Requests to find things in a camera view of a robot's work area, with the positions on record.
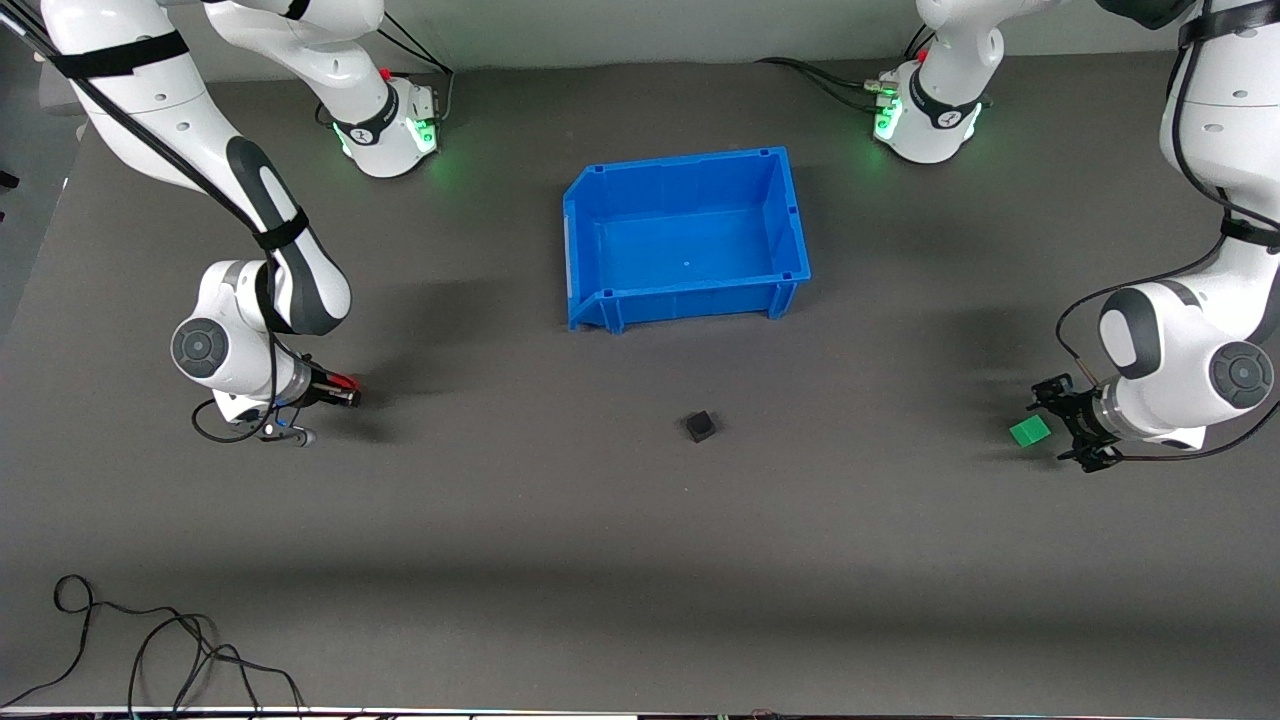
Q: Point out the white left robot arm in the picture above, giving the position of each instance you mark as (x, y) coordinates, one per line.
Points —
(1170, 345)

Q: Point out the black cube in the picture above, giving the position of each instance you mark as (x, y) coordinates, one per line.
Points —
(700, 427)

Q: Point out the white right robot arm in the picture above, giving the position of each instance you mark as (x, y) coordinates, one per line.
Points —
(190, 130)

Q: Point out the dark grey table mat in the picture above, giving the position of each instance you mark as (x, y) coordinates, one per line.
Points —
(640, 550)

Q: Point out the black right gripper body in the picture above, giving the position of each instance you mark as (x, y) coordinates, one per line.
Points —
(322, 387)

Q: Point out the blue plastic storage bin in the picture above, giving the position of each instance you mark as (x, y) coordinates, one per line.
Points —
(690, 245)

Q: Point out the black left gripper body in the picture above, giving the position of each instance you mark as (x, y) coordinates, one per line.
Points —
(1079, 413)

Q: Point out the green cube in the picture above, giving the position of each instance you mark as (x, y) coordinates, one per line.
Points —
(1029, 431)

